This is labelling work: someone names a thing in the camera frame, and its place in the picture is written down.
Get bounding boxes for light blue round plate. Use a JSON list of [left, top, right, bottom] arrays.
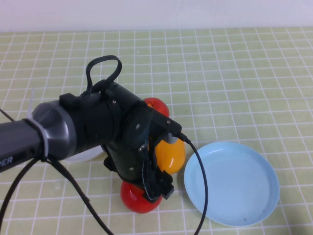
[[183, 141, 280, 227]]

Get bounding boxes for green checked tablecloth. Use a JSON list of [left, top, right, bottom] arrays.
[[0, 26, 313, 235]]

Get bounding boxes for white round plate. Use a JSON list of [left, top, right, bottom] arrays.
[[64, 144, 106, 163]]

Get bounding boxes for left arm hanging black cable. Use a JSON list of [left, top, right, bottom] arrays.
[[0, 156, 114, 235]]

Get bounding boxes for left camera black cable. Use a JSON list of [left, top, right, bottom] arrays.
[[177, 132, 209, 235]]

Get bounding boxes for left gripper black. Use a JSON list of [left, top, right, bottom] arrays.
[[104, 136, 175, 203]]

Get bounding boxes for red apple stem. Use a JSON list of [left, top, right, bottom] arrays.
[[121, 180, 163, 214], [143, 97, 170, 126]]

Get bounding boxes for yellow orange mango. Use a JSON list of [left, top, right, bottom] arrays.
[[155, 137, 186, 175]]

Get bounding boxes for left wrist looped black cable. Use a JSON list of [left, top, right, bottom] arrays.
[[86, 55, 123, 98]]

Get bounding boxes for white zip tie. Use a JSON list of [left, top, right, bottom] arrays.
[[25, 87, 50, 163]]

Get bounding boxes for left wrist camera black silver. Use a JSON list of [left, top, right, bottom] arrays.
[[143, 104, 183, 145]]

